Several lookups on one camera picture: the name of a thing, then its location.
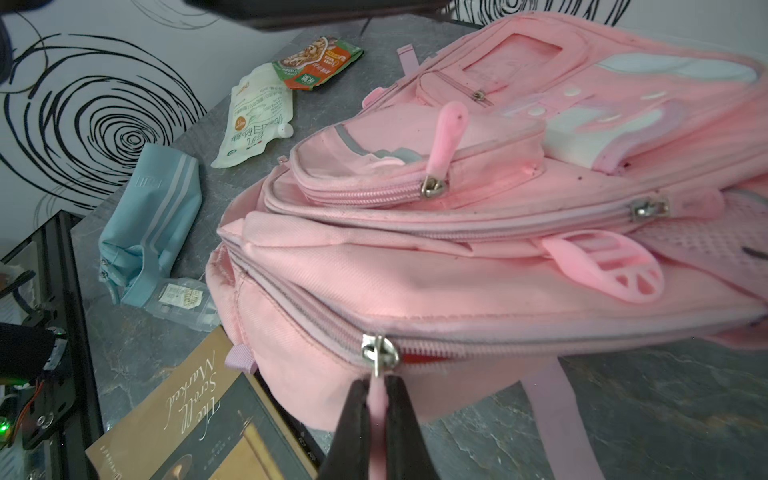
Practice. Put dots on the clear plastic packet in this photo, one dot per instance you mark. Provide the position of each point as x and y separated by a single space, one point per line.
185 302

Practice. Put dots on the light blue pencil pouch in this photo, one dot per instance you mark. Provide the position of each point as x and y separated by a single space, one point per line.
147 230

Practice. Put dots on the brown and black book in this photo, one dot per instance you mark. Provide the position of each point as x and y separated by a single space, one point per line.
205 421

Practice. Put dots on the white green spout pouch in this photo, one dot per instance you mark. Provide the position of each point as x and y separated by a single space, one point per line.
260 110

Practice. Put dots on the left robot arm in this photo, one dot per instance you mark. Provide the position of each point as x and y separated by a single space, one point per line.
27 353

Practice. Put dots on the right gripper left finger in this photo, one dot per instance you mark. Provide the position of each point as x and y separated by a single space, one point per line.
349 454

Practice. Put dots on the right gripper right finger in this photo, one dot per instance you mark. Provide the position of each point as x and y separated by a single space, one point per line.
407 457

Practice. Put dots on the orange green food packet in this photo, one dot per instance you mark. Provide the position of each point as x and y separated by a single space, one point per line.
316 64

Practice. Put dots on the pink student backpack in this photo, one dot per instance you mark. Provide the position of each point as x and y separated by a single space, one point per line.
543 187

